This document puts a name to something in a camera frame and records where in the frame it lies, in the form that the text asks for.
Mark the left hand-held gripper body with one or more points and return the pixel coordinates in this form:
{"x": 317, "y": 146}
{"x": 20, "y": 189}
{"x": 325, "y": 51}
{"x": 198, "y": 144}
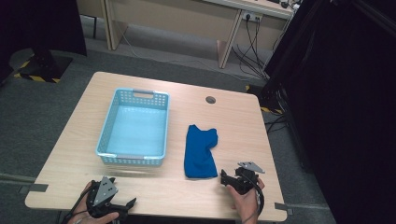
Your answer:
{"x": 101, "y": 209}

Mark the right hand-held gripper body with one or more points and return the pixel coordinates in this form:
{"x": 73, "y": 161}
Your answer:
{"x": 244, "y": 182}

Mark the person's left hand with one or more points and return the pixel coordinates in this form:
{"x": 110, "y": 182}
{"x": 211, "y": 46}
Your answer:
{"x": 79, "y": 216}

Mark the person's right hand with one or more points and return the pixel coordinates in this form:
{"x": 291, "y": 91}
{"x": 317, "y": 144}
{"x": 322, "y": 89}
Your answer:
{"x": 247, "y": 205}

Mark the blue cloth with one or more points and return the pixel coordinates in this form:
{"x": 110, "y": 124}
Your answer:
{"x": 197, "y": 152}

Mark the light blue plastic basket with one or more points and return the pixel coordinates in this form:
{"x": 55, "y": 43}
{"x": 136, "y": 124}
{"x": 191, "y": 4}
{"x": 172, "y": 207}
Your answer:
{"x": 135, "y": 130}

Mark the black curtain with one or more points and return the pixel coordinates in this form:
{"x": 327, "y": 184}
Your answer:
{"x": 342, "y": 109}

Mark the dark stand with hazard-striped base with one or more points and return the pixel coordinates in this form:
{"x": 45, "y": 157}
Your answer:
{"x": 43, "y": 67}

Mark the beige wooden desk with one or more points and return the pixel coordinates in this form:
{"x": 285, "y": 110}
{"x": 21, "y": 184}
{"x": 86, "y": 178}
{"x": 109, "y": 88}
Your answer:
{"x": 174, "y": 17}

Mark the grey metal table bracket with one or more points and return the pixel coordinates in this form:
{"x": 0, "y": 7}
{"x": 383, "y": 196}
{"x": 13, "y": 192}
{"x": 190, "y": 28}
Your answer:
{"x": 284, "y": 207}
{"x": 33, "y": 188}

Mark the white wall power socket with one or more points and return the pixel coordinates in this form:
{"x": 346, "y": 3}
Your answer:
{"x": 251, "y": 16}

